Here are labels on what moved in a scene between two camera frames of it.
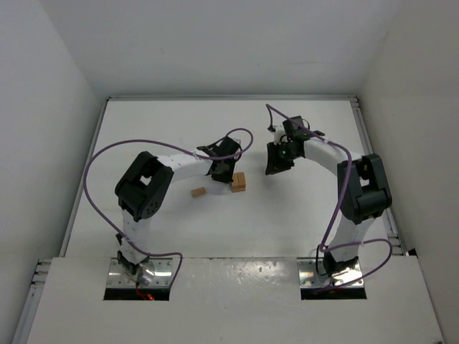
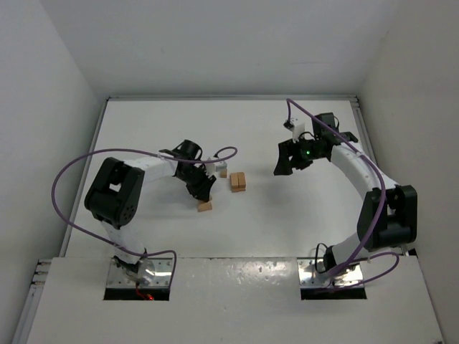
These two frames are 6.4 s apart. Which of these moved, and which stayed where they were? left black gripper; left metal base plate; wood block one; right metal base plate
Moved: left black gripper; wood block one
Stayed: left metal base plate; right metal base plate
